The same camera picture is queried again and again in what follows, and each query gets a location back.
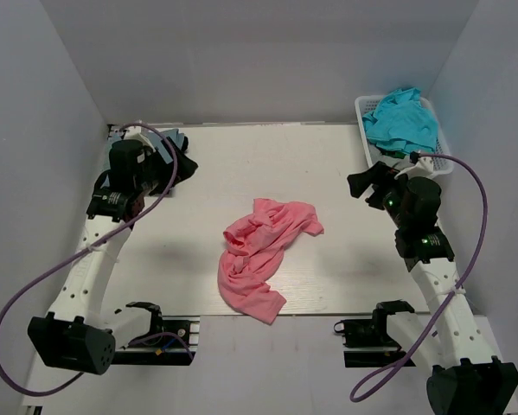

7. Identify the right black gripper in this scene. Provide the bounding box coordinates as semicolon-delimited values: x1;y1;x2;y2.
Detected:
347;161;411;228

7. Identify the pink t shirt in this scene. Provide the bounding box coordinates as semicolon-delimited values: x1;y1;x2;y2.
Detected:
217;198;324;325

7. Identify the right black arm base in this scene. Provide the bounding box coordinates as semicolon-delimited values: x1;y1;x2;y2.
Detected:
333;318;406;368

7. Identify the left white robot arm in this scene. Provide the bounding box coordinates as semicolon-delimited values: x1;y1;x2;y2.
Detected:
28;139;165;374

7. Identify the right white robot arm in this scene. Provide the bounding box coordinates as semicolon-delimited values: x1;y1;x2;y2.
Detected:
334;162;518;414

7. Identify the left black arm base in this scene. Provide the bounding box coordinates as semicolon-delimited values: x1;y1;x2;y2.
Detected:
112;316;200;367

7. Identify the green garment in basket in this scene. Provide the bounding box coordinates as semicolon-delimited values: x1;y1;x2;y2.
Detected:
381;150;406;159

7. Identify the turquoise t shirt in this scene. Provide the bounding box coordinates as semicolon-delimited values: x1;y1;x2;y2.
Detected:
362;87;438;155

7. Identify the white plastic basket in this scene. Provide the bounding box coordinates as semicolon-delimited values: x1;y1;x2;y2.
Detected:
355;95;454;178

